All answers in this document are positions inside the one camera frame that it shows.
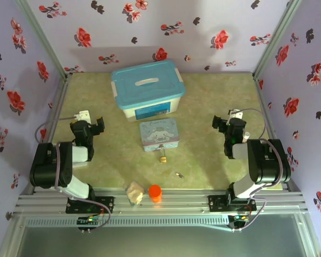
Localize left arm lavender cable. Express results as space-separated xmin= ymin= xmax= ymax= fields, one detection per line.
xmin=34 ymin=115 xmax=112 ymax=231

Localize orange plastic cup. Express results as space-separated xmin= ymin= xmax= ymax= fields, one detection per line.
xmin=148 ymin=184 xmax=163 ymax=203

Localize aluminium frame post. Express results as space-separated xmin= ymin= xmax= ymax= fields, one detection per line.
xmin=14 ymin=0 xmax=73 ymax=81
xmin=253 ymin=0 xmax=304 ymax=81

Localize small green circuit board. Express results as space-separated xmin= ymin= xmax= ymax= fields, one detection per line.
xmin=230 ymin=214 xmax=251 ymax=226
xmin=77 ymin=215 xmax=102 ymax=226

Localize blue lidded storage box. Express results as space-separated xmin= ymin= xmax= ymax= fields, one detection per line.
xmin=111 ymin=59 xmax=187 ymax=123

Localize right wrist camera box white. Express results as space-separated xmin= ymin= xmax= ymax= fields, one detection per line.
xmin=228 ymin=109 xmax=243 ymax=120

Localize aluminium front rail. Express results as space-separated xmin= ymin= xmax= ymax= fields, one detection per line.
xmin=14 ymin=187 xmax=308 ymax=215

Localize pastel cartoon tin box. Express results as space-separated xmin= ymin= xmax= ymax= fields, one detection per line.
xmin=139 ymin=117 xmax=181 ymax=153

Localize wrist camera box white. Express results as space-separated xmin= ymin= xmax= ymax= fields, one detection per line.
xmin=74 ymin=110 xmax=91 ymax=124
xmin=228 ymin=109 xmax=243 ymax=120

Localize crumpled beige bag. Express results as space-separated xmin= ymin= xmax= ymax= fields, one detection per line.
xmin=125 ymin=181 xmax=145 ymax=206

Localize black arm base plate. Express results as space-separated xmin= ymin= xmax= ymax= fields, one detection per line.
xmin=208 ymin=194 xmax=257 ymax=214
xmin=66 ymin=196 xmax=115 ymax=214

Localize aluminium side rail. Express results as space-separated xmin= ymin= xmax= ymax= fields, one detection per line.
xmin=253 ymin=73 xmax=303 ymax=192
xmin=18 ymin=74 xmax=73 ymax=196

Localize grey slotted cable duct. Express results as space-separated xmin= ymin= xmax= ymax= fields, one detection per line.
xmin=24 ymin=216 xmax=231 ymax=228

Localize grey reflective front panel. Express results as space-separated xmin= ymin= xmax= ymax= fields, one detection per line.
xmin=0 ymin=211 xmax=321 ymax=257

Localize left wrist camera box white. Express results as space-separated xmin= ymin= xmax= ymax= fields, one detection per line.
xmin=74 ymin=110 xmax=91 ymax=124

